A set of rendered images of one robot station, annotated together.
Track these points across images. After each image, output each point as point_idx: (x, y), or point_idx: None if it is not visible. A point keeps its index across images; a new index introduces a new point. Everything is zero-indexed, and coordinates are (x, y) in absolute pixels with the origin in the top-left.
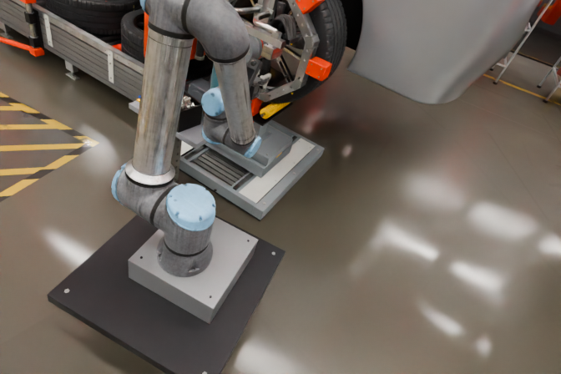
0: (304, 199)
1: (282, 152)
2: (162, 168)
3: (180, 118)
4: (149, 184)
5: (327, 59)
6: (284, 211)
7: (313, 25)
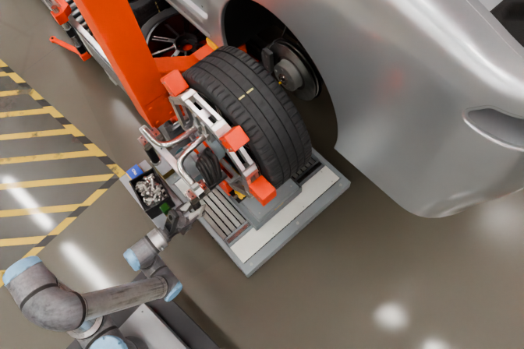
0: (304, 253)
1: (285, 201)
2: (83, 329)
3: (148, 213)
4: (77, 338)
5: (273, 180)
6: (277, 267)
7: (247, 154)
